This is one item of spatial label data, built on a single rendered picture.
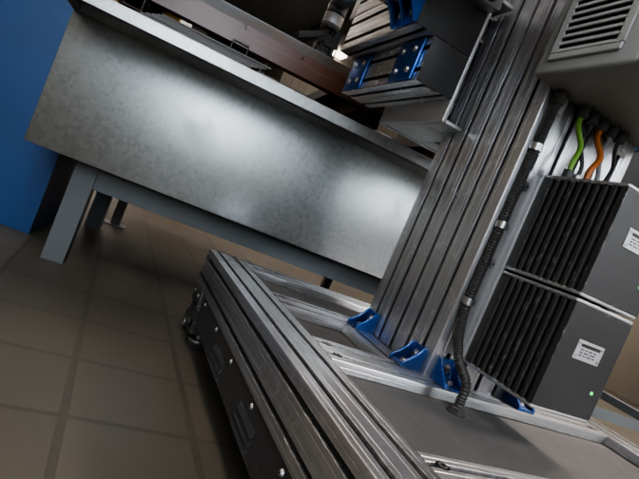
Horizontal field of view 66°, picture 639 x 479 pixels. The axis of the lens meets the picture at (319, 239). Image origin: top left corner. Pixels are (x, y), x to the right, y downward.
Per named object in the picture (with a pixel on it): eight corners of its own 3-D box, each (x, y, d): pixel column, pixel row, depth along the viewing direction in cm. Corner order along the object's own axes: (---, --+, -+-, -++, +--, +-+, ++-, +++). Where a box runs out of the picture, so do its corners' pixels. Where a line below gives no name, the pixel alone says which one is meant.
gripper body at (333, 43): (332, 62, 184) (344, 31, 184) (312, 50, 182) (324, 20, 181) (326, 65, 192) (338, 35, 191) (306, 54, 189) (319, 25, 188)
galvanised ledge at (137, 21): (76, 12, 127) (81, 2, 127) (474, 203, 168) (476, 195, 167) (58, -11, 108) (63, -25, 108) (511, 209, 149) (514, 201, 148)
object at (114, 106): (28, 140, 129) (76, 12, 127) (432, 297, 169) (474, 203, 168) (23, 139, 125) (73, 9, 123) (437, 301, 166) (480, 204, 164)
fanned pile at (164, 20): (120, 20, 129) (125, 6, 129) (258, 87, 142) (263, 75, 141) (114, 8, 118) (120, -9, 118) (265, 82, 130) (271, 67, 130)
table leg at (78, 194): (45, 253, 145) (129, 35, 141) (67, 259, 147) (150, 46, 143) (39, 257, 139) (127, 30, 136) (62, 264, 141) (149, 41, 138)
